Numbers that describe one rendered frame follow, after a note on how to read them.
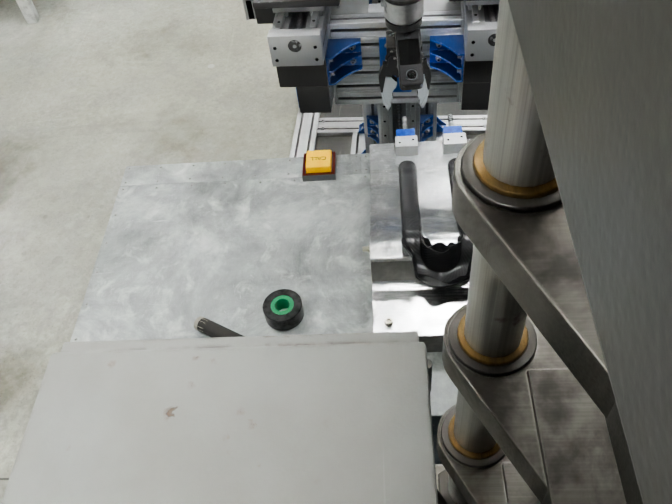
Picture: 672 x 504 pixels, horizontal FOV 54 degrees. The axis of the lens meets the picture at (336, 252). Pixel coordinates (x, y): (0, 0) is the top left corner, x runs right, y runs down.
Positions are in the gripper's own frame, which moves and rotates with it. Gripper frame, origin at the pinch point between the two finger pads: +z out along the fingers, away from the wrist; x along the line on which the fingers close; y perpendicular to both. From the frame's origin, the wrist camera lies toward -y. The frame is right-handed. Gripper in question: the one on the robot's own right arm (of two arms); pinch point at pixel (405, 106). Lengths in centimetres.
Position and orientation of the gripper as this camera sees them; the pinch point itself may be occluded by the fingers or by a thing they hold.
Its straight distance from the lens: 144.5
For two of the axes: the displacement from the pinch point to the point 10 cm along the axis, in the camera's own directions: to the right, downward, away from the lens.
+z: 0.9, 6.3, 7.7
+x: -10.0, 0.4, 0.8
